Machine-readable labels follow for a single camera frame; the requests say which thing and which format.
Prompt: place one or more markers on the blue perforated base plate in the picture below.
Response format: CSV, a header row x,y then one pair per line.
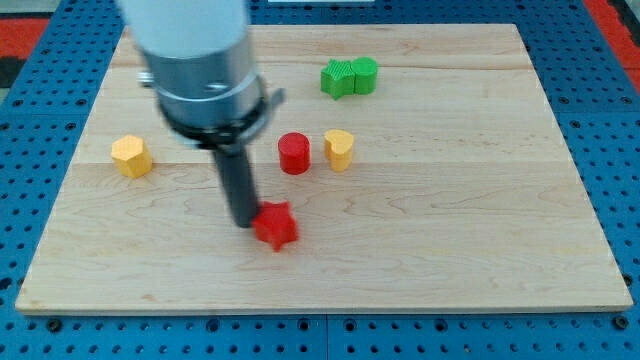
x,y
589,89

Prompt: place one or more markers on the light wooden board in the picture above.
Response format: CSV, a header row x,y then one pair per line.
x,y
461,198

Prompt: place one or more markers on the red cylinder block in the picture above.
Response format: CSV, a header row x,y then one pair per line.
x,y
294,153

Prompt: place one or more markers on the yellow heart block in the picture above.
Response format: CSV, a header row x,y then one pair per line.
x,y
338,149

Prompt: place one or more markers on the green cylinder block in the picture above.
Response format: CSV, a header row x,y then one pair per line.
x,y
365,75

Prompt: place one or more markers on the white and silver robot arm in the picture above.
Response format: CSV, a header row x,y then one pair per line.
x,y
200,62

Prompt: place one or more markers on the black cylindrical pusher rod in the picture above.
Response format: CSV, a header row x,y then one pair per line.
x,y
237,180

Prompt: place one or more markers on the green star block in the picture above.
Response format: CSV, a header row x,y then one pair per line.
x,y
337,79

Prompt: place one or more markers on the yellow hexagon block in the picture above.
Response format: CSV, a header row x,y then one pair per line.
x,y
131,156

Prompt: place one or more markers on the red star block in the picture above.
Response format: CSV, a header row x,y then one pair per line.
x,y
275,225

